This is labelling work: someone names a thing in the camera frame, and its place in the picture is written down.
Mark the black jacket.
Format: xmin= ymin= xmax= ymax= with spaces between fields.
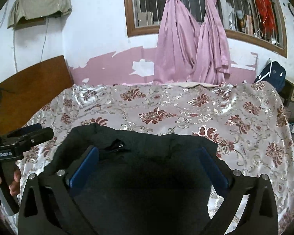
xmin=41 ymin=124 xmax=218 ymax=234

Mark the person's left hand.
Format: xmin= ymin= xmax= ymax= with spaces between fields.
xmin=0 ymin=166 xmax=22 ymax=197

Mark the brown wooden headboard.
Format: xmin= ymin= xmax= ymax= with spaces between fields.
xmin=0 ymin=55 xmax=74 ymax=135

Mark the floral satin bedspread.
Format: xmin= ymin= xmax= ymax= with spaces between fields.
xmin=14 ymin=81 xmax=294 ymax=235

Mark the navy blue backpack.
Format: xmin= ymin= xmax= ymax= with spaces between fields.
xmin=255 ymin=61 xmax=286 ymax=93

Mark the right pink curtain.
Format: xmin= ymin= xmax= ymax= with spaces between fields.
xmin=191 ymin=0 xmax=230 ymax=85

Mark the pink curtain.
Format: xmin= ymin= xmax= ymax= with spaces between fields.
xmin=191 ymin=0 xmax=230 ymax=85
xmin=153 ymin=0 xmax=200 ymax=84

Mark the red hanging garment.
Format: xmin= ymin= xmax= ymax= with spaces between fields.
xmin=255 ymin=0 xmax=277 ymax=34

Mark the left pink curtain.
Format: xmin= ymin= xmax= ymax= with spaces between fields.
xmin=153 ymin=0 xmax=200 ymax=84

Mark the wooden framed barred window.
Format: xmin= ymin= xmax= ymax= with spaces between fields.
xmin=124 ymin=0 xmax=287 ymax=57

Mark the beige cloth covered wall shelf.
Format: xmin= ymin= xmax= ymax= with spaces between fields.
xmin=7 ymin=0 xmax=72 ymax=28

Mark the round wall clock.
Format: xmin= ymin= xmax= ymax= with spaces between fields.
xmin=287 ymin=3 xmax=294 ymax=17

